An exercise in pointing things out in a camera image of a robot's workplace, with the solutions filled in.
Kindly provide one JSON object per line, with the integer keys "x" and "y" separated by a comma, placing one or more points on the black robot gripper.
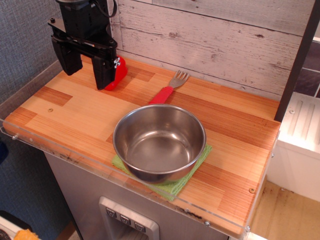
{"x": 84, "y": 29}

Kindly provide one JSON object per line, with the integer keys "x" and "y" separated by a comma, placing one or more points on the red bell pepper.
{"x": 120, "y": 72}

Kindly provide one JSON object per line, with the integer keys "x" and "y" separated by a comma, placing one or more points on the silver metal bowl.
{"x": 159, "y": 143}

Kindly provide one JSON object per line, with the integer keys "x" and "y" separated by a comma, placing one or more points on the clear acrylic guard strip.
{"x": 195, "y": 200}

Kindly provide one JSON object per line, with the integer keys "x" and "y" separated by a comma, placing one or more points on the grey toy fridge cabinet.
{"x": 105, "y": 209}

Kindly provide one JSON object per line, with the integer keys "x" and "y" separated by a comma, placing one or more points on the green cloth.
{"x": 170, "y": 190}

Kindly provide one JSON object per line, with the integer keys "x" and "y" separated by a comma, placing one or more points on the yellow object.
{"x": 25, "y": 234}

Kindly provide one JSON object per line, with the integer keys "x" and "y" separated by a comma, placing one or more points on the white toy sink unit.
{"x": 295, "y": 163}

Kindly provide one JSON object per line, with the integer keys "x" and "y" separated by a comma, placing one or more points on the red handled metal fork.
{"x": 179, "y": 78}

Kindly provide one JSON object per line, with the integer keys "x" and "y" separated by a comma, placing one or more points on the dark vertical post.
{"x": 302, "y": 53}

